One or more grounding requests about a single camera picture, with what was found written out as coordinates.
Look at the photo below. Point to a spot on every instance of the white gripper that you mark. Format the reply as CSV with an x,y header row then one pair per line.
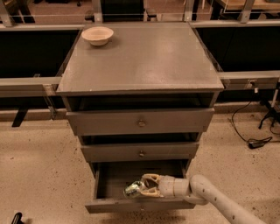
x,y
166,185

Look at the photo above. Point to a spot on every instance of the green can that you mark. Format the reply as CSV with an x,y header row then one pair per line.
x,y
133,190

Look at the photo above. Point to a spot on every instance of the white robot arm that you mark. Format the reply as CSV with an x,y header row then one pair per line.
x,y
197,190

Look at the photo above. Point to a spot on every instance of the grey middle drawer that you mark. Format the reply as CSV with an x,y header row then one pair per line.
x,y
138,151

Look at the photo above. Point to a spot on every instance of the grey drawer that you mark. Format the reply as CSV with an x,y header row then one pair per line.
x,y
143,121
112,177
138,151

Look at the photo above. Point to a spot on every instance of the grey bottom drawer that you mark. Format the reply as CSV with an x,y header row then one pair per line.
x,y
112,177

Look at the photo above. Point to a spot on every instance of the grey top drawer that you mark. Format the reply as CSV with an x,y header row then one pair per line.
x,y
143,121

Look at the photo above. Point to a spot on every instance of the grey drawer cabinet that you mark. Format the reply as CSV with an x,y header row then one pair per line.
x,y
145,98

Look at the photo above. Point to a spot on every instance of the black stand legs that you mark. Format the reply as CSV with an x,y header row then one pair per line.
x,y
272,109

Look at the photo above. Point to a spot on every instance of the black object at floor corner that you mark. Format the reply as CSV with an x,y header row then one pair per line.
x,y
17,219

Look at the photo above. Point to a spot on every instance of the grey metal railing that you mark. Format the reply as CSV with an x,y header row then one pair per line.
x,y
29,84

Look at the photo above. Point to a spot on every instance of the beige bowl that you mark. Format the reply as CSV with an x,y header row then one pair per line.
x,y
97,36

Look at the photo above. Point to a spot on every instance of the black power adapter with cable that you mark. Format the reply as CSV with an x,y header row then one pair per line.
x,y
252,143

